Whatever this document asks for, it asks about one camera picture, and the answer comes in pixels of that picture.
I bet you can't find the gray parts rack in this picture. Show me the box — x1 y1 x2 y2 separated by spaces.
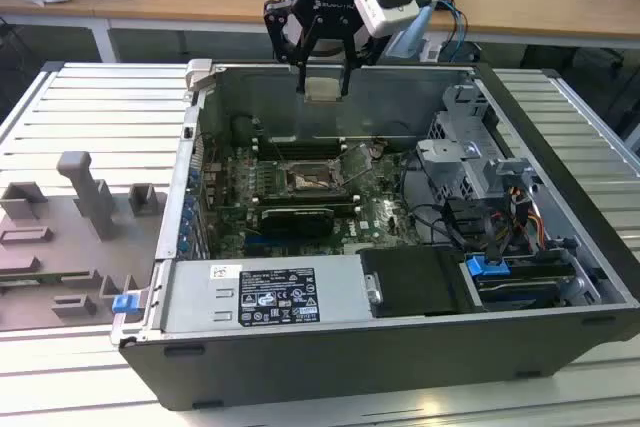
0 150 169 333

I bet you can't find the hard disk in blue carrier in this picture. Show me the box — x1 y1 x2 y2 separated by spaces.
463 255 575 312

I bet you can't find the green motherboard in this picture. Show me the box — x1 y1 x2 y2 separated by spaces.
199 131 444 258

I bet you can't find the metal socket cover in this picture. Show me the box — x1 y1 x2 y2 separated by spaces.
341 143 375 184

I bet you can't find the black graphics card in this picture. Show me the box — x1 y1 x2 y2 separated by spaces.
259 205 335 240

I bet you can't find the CPU socket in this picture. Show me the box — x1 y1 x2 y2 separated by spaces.
282 159 349 197

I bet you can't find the black cable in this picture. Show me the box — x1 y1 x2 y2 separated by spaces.
402 149 499 268

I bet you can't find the black RAM slot bank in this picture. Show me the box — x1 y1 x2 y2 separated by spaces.
254 135 349 161
255 190 362 209

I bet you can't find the blue plastic clip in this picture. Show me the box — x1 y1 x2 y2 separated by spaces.
112 293 138 316

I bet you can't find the silver drive cage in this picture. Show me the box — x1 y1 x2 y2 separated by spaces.
414 83 507 204

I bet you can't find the gray case latch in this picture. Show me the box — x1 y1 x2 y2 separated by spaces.
184 57 218 94

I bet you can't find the coloured wire bundle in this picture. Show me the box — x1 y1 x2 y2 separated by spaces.
488 185 545 249

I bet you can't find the silver shroud handle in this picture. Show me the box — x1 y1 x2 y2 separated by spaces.
364 271 384 305

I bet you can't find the silver power supply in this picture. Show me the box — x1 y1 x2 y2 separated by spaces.
158 254 375 334

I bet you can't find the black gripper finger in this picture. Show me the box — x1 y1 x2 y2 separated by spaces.
340 20 389 97
263 0 322 95

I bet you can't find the black open PC case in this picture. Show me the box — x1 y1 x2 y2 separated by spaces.
110 57 640 412

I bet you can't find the blue cable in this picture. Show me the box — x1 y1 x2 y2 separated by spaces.
433 0 470 64

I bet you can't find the black plastic shroud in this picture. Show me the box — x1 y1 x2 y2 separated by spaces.
358 245 475 320

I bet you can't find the silver CPU plate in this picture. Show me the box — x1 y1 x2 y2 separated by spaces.
303 77 346 104

